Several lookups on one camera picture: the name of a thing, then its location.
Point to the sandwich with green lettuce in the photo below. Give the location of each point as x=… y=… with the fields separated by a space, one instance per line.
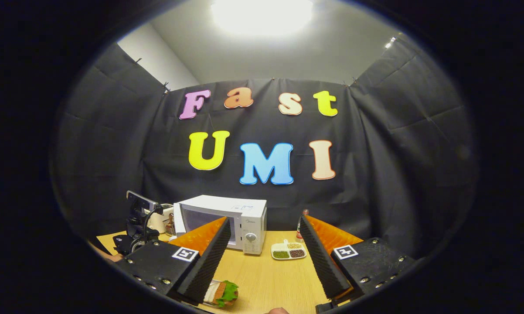
x=227 y=293

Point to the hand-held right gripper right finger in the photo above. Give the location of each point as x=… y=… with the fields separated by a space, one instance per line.
x=321 y=257

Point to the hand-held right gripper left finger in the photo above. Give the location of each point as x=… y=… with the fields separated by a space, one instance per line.
x=209 y=261

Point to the large ceiling light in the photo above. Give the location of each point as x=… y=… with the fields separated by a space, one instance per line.
x=262 y=15

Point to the white microwave oven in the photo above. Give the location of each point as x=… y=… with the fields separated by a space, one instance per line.
x=244 y=209

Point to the white divided dish of beans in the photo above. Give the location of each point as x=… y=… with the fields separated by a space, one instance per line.
x=288 y=252

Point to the black backdrop cloth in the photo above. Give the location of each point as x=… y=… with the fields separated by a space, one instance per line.
x=375 y=165

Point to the small brown grinder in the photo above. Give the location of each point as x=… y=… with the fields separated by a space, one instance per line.
x=171 y=226

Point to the small ceiling light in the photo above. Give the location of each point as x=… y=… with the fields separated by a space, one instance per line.
x=390 y=42

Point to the clear bottle with red label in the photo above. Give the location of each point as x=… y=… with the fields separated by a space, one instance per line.
x=300 y=235

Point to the white toaster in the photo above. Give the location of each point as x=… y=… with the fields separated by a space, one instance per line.
x=164 y=220

